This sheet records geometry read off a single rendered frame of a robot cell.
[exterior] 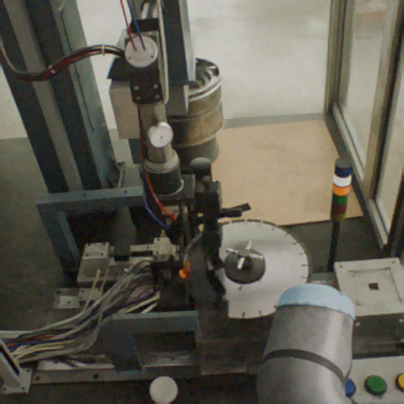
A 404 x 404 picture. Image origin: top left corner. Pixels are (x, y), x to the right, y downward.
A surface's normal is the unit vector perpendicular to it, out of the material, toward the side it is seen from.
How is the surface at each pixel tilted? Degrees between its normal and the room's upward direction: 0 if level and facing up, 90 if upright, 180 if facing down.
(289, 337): 24
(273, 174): 0
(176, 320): 90
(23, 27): 89
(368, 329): 90
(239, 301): 0
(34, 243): 0
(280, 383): 34
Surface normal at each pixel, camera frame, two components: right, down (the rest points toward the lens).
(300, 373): -0.14, -0.61
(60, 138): 0.01, 0.68
